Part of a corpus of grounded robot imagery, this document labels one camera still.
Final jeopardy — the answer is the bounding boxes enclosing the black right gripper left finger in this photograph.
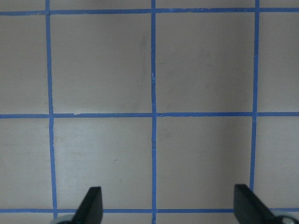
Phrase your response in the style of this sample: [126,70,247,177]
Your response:
[70,187,103,224]

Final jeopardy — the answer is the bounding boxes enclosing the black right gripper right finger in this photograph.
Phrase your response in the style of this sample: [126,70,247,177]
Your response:
[234,184,283,224]

